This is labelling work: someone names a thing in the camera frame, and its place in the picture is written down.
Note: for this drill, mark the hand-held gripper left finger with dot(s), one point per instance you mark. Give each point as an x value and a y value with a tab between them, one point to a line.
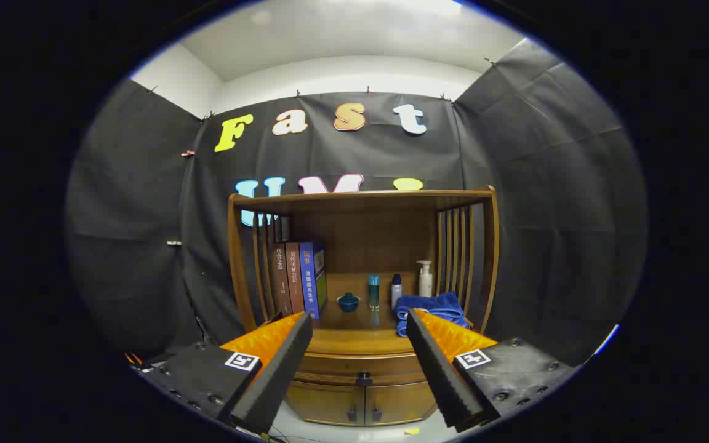
280	375

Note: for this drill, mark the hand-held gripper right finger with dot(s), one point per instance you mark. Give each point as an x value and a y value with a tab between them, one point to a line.
444	375

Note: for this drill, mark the wooden drawer with black knob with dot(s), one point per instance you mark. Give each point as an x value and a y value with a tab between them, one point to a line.
342	368

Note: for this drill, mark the wooden cabinet door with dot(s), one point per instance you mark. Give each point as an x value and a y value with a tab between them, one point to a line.
400	401
324	403

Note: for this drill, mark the wooden countertop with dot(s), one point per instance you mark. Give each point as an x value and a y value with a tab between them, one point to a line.
360	341

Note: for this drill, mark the wooden cabinet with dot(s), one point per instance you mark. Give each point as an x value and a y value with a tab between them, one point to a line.
360	246

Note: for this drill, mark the folded blue towel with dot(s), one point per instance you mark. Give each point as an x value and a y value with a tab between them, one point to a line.
431	304

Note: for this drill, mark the white pump bottle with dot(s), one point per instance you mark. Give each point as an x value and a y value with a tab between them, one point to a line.
425	284

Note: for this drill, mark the white bottle with blue cap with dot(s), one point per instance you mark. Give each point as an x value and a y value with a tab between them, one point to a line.
396	294

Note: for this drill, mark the thick blue book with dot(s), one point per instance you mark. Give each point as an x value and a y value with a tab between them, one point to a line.
309	283

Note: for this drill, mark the small blue lidded bowl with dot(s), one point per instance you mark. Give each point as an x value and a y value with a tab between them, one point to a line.
348	303

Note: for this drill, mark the reddish brown book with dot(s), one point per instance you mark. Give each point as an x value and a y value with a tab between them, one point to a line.
294	277

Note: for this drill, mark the teal bottle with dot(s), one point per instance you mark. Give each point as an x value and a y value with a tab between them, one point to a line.
373	294

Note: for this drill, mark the black backdrop cloth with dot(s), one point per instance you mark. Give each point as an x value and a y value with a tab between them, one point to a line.
133	215

